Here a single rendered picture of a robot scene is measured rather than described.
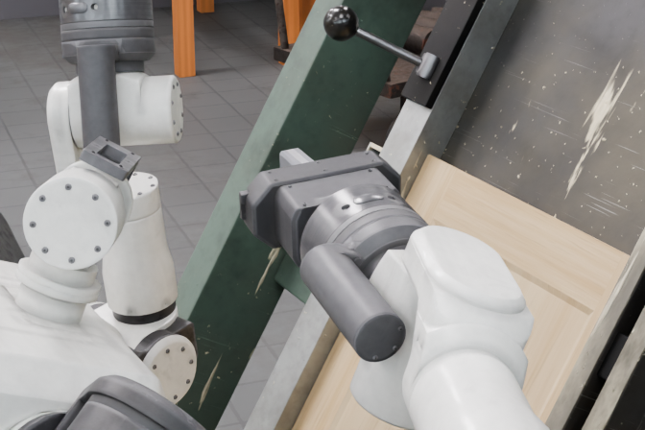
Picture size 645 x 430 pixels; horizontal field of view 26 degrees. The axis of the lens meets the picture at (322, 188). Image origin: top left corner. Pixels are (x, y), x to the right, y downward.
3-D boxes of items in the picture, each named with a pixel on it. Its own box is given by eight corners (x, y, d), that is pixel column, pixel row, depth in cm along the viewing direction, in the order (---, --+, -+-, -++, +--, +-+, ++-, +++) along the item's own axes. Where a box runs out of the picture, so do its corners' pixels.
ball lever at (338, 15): (428, 86, 150) (316, 32, 149) (443, 55, 150) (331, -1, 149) (432, 87, 147) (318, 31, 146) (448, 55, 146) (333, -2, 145)
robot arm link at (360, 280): (455, 217, 98) (535, 296, 88) (400, 348, 101) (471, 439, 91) (314, 189, 92) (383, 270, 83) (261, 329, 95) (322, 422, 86)
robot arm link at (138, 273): (193, 206, 137) (216, 373, 145) (124, 183, 144) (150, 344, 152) (111, 250, 130) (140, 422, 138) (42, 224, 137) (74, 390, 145)
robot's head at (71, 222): (0, 280, 98) (39, 163, 97) (28, 252, 108) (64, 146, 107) (89, 312, 98) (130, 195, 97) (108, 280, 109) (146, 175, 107)
